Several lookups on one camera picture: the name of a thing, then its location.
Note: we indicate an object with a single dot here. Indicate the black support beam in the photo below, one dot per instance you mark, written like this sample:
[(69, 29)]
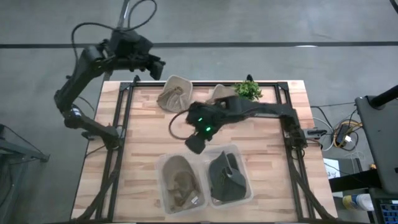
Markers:
[(354, 181)]

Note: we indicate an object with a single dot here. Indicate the beige cap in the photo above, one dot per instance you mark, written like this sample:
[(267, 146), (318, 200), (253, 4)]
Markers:
[(178, 180), (222, 92), (175, 96)]

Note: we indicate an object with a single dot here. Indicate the white and yellow bottle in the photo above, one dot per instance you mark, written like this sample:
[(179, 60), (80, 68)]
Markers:
[(360, 202)]

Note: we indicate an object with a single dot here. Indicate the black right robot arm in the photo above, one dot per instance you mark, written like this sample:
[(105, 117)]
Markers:
[(264, 109)]

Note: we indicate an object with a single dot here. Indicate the black power adapter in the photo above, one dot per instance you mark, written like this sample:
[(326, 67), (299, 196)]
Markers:
[(342, 132)]

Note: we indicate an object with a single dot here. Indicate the black keyboard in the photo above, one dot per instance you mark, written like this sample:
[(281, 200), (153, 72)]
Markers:
[(388, 213)]

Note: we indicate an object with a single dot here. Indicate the clear plastic bin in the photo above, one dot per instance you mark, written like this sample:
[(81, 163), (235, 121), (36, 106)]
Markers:
[(161, 199), (248, 202)]

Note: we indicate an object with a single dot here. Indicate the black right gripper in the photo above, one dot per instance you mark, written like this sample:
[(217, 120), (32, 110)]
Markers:
[(196, 143)]

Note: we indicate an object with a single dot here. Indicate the grey metal stand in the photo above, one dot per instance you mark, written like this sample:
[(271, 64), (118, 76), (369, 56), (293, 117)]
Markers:
[(21, 151)]

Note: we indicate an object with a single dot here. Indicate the black round pole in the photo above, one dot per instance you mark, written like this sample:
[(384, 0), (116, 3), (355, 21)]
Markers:
[(384, 97)]

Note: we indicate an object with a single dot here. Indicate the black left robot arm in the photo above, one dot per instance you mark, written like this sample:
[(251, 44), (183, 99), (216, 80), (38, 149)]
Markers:
[(81, 71)]

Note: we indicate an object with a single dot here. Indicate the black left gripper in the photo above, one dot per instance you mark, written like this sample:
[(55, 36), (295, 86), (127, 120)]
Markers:
[(149, 63)]

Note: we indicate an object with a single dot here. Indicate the green artificial plant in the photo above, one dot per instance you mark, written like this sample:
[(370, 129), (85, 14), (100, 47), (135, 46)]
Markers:
[(248, 90)]

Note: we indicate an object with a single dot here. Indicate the white paper sheet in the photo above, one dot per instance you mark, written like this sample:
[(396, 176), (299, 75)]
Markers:
[(331, 165)]

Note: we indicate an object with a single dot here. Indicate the black aluminium table frame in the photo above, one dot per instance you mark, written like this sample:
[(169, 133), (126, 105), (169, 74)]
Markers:
[(149, 84)]

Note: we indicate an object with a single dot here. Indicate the dark grey monitor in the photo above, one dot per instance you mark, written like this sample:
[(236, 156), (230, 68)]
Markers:
[(384, 149)]

